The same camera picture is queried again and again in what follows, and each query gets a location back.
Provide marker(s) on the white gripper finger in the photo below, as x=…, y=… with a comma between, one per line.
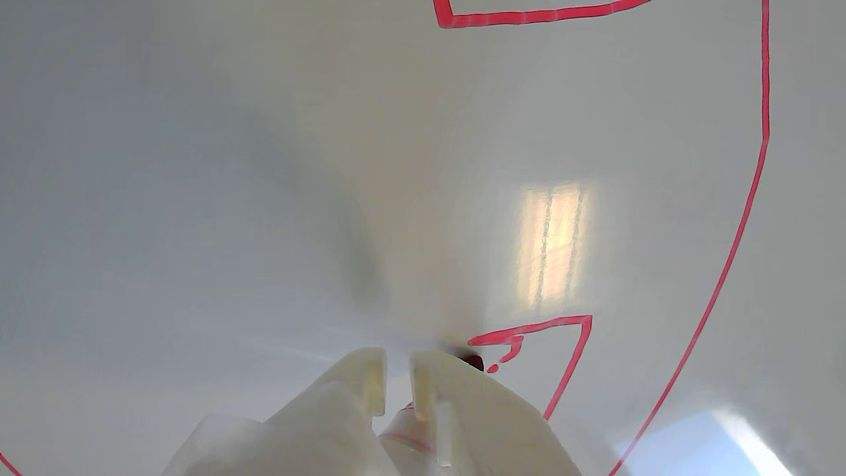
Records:
x=489, y=430
x=317, y=423

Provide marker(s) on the red marker pen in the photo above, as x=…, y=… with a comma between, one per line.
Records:
x=403, y=433

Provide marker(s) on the large whiteboard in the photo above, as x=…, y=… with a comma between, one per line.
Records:
x=264, y=198

